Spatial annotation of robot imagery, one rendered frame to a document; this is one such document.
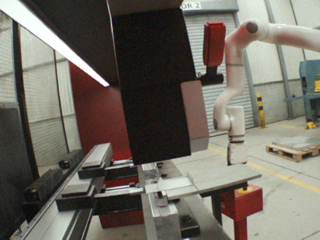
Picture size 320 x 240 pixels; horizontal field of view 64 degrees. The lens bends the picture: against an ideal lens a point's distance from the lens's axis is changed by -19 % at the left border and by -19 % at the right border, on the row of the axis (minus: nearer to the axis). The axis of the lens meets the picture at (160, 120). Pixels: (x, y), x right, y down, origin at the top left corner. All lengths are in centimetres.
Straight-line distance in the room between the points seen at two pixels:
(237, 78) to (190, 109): 104
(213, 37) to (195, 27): 848
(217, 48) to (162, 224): 50
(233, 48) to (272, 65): 833
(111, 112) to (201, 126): 266
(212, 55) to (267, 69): 922
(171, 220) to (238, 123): 75
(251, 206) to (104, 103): 201
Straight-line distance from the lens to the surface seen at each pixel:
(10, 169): 106
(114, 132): 298
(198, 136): 33
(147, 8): 33
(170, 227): 75
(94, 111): 299
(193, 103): 33
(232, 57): 135
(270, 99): 951
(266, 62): 957
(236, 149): 140
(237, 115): 138
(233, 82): 135
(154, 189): 84
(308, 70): 823
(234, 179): 82
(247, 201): 134
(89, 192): 84
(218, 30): 32
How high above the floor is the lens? 124
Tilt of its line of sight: 4 degrees down
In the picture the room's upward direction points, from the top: 10 degrees counter-clockwise
